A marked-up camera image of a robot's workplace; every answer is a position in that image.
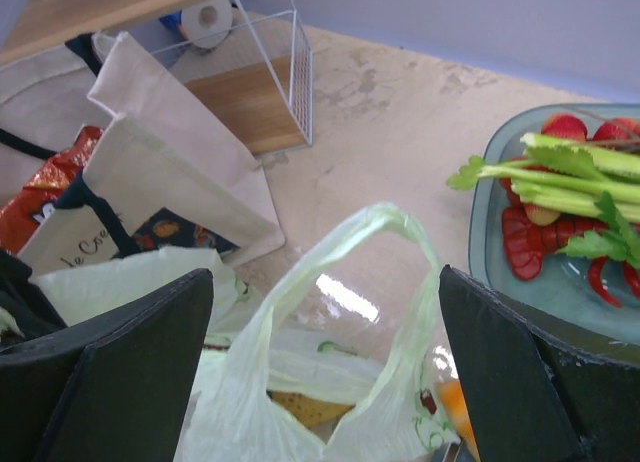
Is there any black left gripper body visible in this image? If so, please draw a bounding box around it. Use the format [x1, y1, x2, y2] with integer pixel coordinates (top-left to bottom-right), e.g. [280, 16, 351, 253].
[1, 249, 67, 351]

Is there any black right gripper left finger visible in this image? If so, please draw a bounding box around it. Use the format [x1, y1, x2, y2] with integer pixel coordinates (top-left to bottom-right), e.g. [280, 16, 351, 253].
[1, 269, 213, 461]

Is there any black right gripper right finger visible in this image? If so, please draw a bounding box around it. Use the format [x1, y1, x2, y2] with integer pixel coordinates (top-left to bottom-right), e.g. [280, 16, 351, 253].
[439, 266, 639, 461]

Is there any brown chip bag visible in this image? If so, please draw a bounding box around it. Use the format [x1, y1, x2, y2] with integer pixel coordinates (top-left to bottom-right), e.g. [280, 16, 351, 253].
[1, 126, 103, 255]

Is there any green avocado print bag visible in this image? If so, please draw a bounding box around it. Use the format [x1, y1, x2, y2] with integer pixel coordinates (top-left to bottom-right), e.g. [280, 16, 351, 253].
[34, 203, 459, 461]

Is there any beige canvas tote bag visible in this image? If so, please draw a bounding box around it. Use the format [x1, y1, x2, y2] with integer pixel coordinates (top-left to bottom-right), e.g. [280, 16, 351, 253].
[1, 33, 285, 274]

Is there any orange glazed donut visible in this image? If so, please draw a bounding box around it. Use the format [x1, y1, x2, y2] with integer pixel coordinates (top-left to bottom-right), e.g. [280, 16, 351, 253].
[436, 379, 480, 461]

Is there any clear teal produce container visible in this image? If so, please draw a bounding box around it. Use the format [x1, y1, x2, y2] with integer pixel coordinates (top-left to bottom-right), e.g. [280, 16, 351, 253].
[468, 104, 639, 344]

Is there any red toy crayfish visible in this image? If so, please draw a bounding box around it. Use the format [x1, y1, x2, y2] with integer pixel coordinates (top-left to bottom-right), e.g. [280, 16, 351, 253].
[501, 207, 639, 308]

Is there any red strawberry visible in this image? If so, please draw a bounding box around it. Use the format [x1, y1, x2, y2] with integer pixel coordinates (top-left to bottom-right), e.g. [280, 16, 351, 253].
[540, 113, 588, 142]

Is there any white tape roll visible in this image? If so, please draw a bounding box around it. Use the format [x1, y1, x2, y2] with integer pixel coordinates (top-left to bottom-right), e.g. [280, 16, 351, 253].
[179, 0, 233, 49]

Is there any white wire wooden shelf rack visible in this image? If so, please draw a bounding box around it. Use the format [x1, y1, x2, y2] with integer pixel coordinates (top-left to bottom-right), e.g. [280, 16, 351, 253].
[1, 0, 313, 155]

